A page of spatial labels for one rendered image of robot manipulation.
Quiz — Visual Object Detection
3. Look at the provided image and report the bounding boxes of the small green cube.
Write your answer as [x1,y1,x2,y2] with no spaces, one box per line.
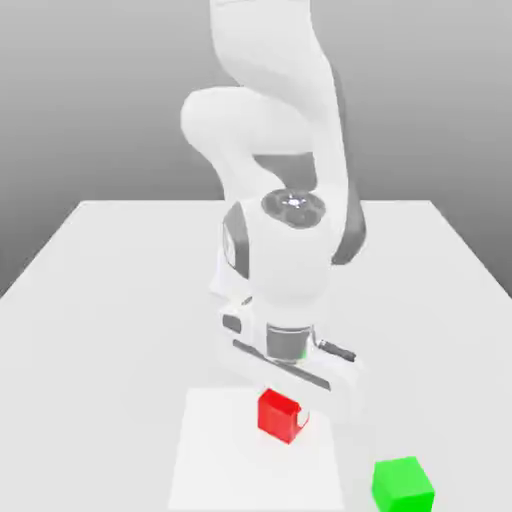
[371,456,436,512]

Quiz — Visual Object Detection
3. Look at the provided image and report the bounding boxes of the small red cube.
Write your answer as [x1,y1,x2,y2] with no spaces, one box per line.
[257,387,311,446]

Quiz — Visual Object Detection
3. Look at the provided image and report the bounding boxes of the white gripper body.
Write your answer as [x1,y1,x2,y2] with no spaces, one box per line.
[218,334,367,424]

